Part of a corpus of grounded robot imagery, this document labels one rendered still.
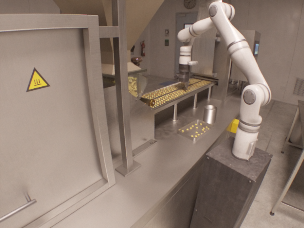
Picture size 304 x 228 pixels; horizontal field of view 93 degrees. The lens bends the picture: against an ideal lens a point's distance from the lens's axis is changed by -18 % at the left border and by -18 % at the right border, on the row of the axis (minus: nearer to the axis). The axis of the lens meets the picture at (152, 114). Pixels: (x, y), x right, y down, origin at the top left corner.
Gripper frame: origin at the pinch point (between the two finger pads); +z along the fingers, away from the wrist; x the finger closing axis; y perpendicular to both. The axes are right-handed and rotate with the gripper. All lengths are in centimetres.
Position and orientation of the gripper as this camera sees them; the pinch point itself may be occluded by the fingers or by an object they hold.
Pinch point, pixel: (186, 91)
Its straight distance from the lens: 117.3
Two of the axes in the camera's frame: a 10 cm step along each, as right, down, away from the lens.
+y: -7.6, -2.6, 5.9
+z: 0.0, 9.1, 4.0
